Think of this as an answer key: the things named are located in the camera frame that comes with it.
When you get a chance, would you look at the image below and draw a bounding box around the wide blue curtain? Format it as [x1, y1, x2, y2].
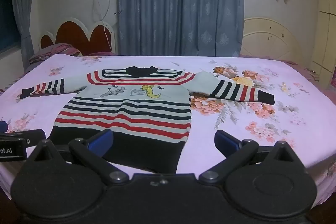
[117, 0, 246, 58]

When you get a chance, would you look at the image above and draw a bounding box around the pink pillow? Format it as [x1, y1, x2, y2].
[28, 43, 84, 65]

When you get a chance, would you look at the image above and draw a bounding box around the dark window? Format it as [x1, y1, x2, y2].
[0, 0, 21, 54]

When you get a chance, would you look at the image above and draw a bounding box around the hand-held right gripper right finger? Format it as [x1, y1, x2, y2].
[199, 130, 302, 186]

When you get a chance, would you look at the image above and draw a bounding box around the striped knit sweater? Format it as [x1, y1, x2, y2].
[20, 66, 275, 173]

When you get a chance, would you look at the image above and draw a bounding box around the cream wardrobe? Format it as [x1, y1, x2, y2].
[309, 0, 336, 89]

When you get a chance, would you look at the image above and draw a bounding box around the red scalloped headboard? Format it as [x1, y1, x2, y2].
[39, 17, 117, 56]

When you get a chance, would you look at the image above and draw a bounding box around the narrow blue curtain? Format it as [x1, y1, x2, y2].
[10, 0, 41, 73]

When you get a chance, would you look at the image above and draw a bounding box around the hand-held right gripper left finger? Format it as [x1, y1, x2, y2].
[28, 129, 130, 185]

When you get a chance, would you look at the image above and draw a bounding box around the bed with floral sheet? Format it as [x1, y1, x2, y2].
[0, 53, 336, 203]

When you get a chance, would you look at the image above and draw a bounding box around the cream round headboard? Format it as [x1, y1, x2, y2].
[240, 17, 311, 67]

